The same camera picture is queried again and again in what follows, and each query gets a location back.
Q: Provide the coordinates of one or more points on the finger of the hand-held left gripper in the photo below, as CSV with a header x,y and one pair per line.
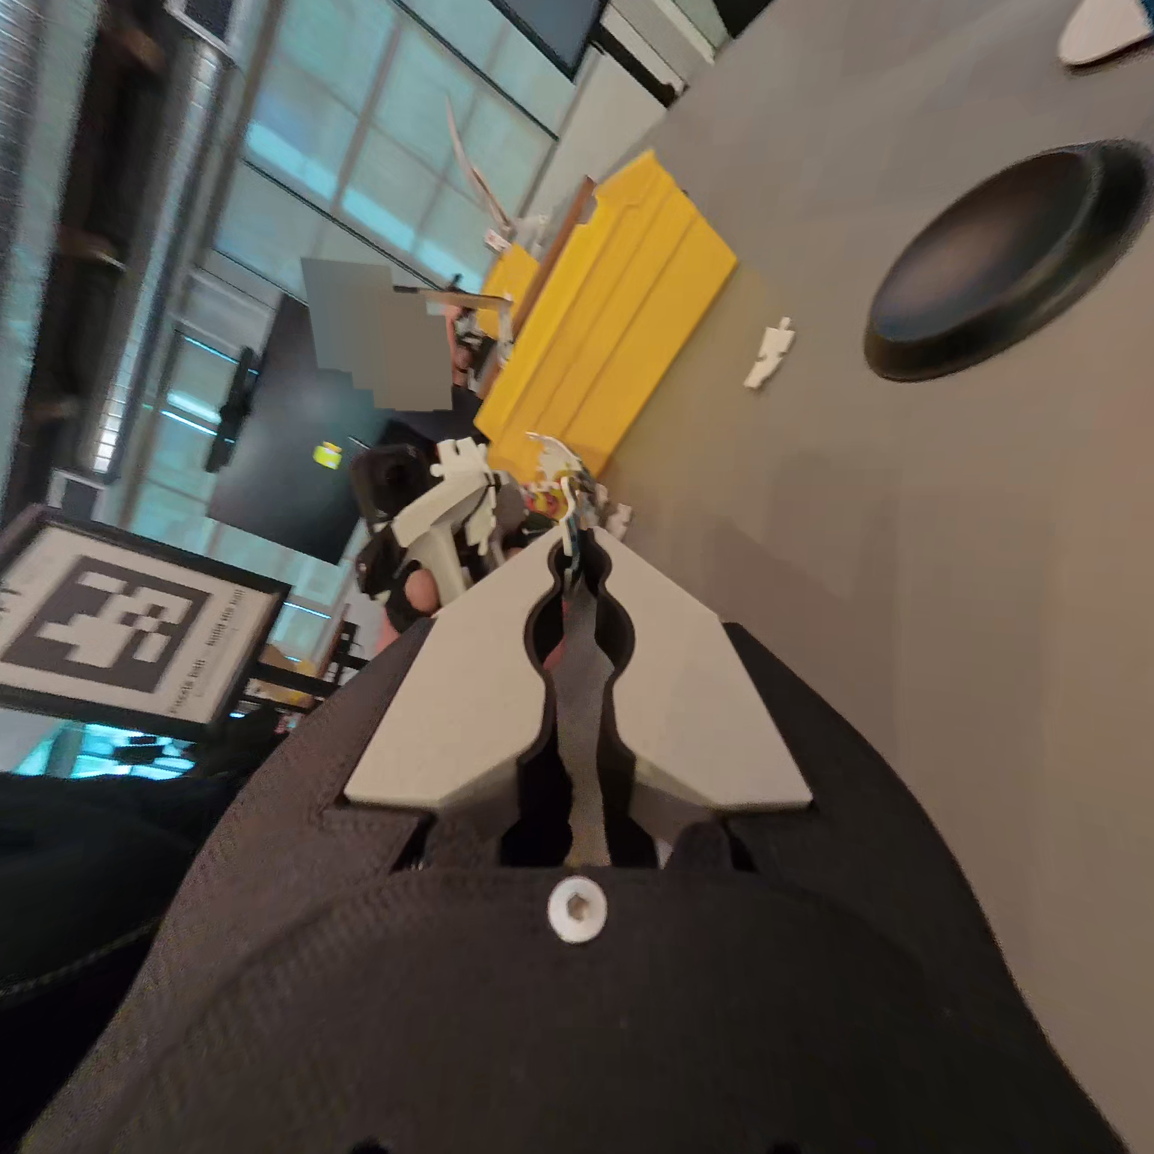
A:
x,y
487,528
447,510

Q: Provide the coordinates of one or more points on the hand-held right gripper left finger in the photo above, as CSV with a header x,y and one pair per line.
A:
x,y
451,721

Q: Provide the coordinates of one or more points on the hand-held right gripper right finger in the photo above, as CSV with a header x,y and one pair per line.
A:
x,y
712,721

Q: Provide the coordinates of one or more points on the colourful puzzle ball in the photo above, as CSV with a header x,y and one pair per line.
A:
x,y
550,500

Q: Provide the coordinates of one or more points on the person's left hand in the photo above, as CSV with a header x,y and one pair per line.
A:
x,y
415,599

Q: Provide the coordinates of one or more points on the yellow sticker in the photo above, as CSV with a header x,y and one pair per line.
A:
x,y
329,455

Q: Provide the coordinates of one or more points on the large black screen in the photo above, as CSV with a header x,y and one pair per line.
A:
x,y
279,486

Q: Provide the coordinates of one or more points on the black webcam bar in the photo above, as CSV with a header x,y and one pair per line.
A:
x,y
237,405

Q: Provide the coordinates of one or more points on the small yellow bin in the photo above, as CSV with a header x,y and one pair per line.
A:
x,y
510,275

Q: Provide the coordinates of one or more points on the yellow plastic bin stack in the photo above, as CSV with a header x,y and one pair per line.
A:
x,y
613,315

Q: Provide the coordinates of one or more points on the white device on stand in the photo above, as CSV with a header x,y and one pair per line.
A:
x,y
493,209

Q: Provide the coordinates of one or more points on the framed black and white sign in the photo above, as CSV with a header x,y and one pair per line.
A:
x,y
117,622

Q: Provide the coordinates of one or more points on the wooden edged table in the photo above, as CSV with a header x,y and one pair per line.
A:
x,y
570,221

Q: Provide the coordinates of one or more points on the large glass window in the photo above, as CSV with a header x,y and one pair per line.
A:
x,y
405,117

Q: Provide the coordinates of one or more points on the black screen on stand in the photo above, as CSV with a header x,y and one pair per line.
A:
x,y
559,26

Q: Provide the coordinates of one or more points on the black round stand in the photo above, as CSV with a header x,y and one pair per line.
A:
x,y
982,261

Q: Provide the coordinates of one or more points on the white rounded object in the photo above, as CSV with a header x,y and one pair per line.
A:
x,y
1109,32

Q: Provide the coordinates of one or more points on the silver ventilation duct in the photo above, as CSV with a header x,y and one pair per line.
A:
x,y
180,180
18,225

